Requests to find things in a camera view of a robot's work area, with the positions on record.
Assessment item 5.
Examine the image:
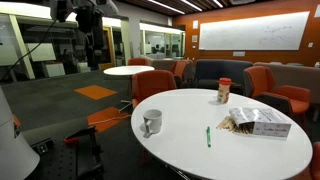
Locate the pile of wooden stirrers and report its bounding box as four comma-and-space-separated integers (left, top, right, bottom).
215, 115, 254, 135

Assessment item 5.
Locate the black power socket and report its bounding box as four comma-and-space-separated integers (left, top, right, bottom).
31, 138, 54, 155

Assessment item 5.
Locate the black robot cart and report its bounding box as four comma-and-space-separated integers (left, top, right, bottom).
23, 125, 106, 180

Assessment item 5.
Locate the tan upholstered armchair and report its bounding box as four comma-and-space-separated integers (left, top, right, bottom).
148, 58, 178, 72

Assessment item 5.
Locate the green marker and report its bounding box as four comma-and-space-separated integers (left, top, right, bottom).
205, 125, 212, 148

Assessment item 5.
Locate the white floor cable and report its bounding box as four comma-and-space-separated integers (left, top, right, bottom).
88, 114, 133, 127

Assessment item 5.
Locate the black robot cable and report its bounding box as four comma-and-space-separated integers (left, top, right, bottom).
0, 18, 58, 83

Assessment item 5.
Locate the beige slanted pillar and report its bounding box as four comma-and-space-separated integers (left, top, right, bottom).
8, 14, 36, 80

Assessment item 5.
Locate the orange armchair with grey shell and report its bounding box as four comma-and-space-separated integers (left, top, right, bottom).
242, 65, 313, 128

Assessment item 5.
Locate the white ceramic mug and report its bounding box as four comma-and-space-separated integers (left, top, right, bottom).
142, 108, 164, 139

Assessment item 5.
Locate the large wall whiteboard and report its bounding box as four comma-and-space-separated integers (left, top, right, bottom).
198, 11, 311, 52

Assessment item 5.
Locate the orange clamp handle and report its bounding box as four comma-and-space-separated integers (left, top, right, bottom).
63, 136, 81, 145

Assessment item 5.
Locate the empty small round white table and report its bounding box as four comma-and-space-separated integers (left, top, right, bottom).
103, 65, 156, 113

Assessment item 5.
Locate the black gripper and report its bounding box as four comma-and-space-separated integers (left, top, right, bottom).
83, 28, 105, 69

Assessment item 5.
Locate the dark blue sofa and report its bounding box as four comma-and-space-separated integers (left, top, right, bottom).
193, 58, 254, 96

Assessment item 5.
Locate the white low cabinet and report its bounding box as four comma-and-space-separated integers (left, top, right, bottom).
44, 61, 67, 78

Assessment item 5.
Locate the creamer jar with red lid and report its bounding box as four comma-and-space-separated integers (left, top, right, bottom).
216, 77, 233, 105

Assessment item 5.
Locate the wooden door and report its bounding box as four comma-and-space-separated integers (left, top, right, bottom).
98, 26, 117, 71

